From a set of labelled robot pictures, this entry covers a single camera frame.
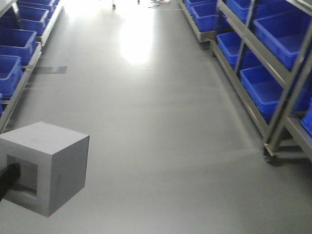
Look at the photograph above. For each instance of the gray hollow base block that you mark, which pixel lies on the gray hollow base block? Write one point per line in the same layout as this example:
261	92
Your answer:
53	163

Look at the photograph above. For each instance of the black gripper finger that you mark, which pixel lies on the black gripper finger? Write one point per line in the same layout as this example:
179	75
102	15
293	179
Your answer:
8	176

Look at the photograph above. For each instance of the background steel shelf rack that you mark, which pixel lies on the background steel shelf rack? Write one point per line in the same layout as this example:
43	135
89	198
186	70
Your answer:
265	49

